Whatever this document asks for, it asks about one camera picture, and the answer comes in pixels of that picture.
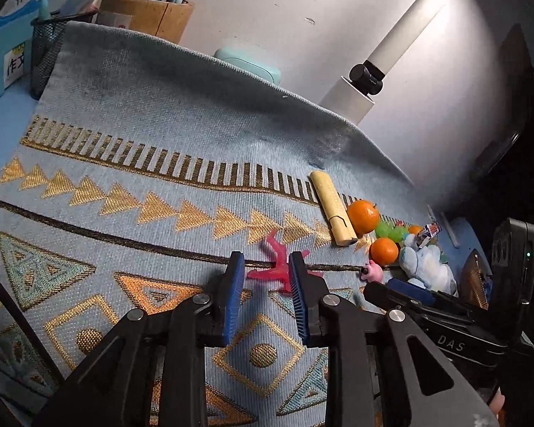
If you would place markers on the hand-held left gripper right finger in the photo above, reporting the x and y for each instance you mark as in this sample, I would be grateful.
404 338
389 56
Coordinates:
299 302

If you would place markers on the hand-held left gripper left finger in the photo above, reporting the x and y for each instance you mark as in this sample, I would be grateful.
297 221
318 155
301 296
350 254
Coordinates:
232 293

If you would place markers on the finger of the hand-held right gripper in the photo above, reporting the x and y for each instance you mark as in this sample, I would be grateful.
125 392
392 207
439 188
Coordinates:
380 296
409 290

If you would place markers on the small pink pig toy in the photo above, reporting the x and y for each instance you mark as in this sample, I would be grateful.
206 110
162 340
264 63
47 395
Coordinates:
374 271

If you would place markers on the light blue plush toy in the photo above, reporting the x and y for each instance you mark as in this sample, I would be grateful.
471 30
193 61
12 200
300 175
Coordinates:
427 267

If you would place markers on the orange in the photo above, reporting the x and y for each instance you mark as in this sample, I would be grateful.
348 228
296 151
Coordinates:
384 251
362 218

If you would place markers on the pink plastic toy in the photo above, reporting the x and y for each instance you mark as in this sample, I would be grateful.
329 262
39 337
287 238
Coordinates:
276 253

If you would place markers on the small red white box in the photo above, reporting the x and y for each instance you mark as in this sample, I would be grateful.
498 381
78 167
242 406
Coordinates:
428 233

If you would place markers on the small orange ball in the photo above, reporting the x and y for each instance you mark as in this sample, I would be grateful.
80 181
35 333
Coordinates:
414 230

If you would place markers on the green plastic toy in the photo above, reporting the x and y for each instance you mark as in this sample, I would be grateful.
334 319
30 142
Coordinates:
389 230

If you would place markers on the yellow marker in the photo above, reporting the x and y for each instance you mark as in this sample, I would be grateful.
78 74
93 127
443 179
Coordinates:
331 207

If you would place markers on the person's right hand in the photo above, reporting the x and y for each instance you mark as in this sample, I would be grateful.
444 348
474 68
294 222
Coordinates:
496 402

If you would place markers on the blue patterned woven mat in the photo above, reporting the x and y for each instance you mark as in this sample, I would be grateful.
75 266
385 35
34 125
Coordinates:
160 120

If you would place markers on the black monitor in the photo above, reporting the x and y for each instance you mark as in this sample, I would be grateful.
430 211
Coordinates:
511 98

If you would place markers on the mint green case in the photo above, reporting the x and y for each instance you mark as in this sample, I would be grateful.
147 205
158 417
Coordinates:
249 63

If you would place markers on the white desk lamp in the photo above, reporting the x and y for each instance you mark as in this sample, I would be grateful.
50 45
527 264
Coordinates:
409 26

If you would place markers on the wooden pen holder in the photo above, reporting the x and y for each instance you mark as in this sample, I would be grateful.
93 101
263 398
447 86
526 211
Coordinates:
151 18

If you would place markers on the black mesh pen holder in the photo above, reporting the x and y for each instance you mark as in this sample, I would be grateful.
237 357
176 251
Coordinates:
46 53

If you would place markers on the teal pen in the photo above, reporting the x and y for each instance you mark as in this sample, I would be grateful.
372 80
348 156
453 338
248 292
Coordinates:
44 9

